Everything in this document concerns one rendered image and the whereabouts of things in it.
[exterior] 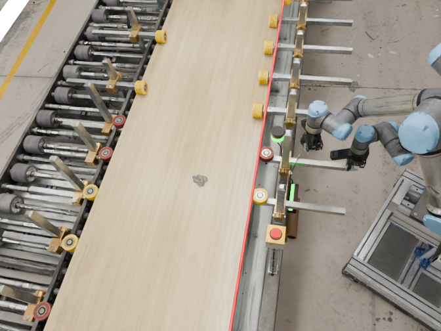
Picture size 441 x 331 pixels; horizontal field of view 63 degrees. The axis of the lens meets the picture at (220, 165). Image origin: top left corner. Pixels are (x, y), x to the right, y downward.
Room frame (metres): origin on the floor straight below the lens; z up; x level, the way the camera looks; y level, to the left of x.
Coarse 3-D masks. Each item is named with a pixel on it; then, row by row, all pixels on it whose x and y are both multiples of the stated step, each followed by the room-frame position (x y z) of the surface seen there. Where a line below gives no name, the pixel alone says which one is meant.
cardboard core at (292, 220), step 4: (296, 212) 0.95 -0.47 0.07; (288, 216) 0.94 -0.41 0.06; (292, 216) 0.93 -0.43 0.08; (296, 216) 0.93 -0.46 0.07; (288, 220) 0.91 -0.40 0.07; (292, 220) 0.90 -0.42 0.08; (296, 220) 0.90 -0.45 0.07; (288, 224) 0.88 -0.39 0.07; (292, 224) 0.87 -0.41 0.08; (296, 224) 0.87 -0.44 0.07; (288, 228) 0.85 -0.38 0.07; (292, 228) 0.84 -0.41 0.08; (296, 228) 0.84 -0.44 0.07; (288, 232) 0.82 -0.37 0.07; (292, 232) 0.81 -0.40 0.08; (296, 232) 0.81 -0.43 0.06; (288, 236) 0.81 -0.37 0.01; (292, 236) 0.81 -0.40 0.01; (296, 236) 0.79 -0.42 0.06
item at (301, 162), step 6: (276, 156) 0.98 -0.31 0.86; (270, 162) 0.97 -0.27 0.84; (276, 162) 0.96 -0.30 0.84; (294, 162) 0.92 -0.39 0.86; (300, 162) 0.92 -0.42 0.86; (306, 162) 0.91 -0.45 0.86; (312, 162) 0.90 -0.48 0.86; (318, 162) 0.90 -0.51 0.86; (324, 162) 0.89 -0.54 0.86; (330, 162) 0.88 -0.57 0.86; (336, 162) 0.87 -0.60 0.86; (324, 168) 0.87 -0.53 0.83; (330, 168) 0.86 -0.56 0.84; (336, 168) 0.85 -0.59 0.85; (342, 168) 0.84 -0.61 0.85
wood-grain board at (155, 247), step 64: (192, 0) 2.40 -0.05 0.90; (256, 0) 2.25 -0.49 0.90; (192, 64) 1.75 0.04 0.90; (256, 64) 1.64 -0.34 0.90; (128, 128) 1.35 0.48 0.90; (192, 128) 1.25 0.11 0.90; (256, 128) 1.16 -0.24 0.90; (128, 192) 0.93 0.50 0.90; (192, 192) 0.85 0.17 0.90; (128, 256) 0.59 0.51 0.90; (192, 256) 0.53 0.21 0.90; (64, 320) 0.36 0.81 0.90; (128, 320) 0.30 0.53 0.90; (192, 320) 0.25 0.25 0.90
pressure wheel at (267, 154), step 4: (264, 148) 1.02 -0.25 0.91; (268, 148) 1.01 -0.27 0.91; (264, 152) 0.99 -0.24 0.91; (268, 152) 0.99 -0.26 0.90; (272, 152) 0.98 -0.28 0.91; (260, 156) 0.98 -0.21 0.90; (264, 156) 0.97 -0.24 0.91; (268, 156) 0.96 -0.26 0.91; (272, 156) 0.96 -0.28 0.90; (264, 160) 0.96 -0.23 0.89; (268, 160) 0.95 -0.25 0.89
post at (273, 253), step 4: (272, 248) 0.43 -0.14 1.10; (272, 252) 0.43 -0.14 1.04; (276, 252) 0.42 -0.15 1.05; (272, 256) 0.43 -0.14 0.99; (276, 256) 0.42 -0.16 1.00; (272, 260) 0.43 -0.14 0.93; (276, 260) 0.42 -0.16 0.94; (272, 264) 0.42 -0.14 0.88; (276, 264) 0.42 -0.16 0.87; (268, 268) 0.45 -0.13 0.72; (272, 268) 0.42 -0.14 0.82; (276, 268) 0.42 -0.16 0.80; (268, 272) 0.43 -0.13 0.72; (272, 272) 0.42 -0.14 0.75; (276, 272) 0.42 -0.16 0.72
